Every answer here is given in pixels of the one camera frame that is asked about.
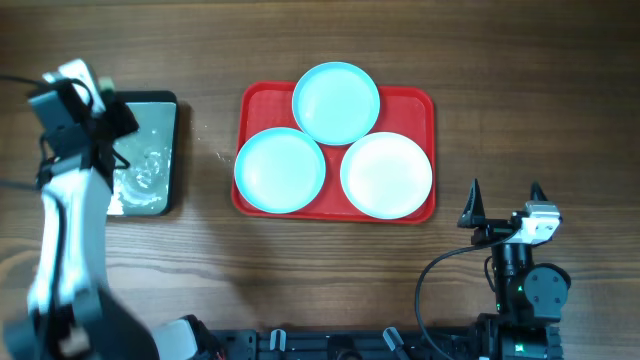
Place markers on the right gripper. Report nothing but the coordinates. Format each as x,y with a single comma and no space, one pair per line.
473,217

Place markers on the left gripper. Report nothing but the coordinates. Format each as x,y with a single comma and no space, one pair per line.
117,114

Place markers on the white plate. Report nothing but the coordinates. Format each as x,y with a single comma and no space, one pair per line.
386,175

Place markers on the light blue plate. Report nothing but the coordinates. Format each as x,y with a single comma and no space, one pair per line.
280,170
336,103

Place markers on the green yellow sponge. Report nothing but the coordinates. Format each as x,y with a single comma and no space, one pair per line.
106,84

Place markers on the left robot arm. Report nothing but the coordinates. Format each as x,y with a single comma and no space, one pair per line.
70,290

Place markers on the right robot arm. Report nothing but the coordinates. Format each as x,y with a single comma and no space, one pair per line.
529,296

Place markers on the black water tray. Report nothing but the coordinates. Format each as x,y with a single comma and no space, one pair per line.
145,188

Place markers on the red plastic tray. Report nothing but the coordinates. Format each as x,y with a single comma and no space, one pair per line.
408,111

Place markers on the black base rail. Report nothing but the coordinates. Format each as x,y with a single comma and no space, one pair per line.
446,342

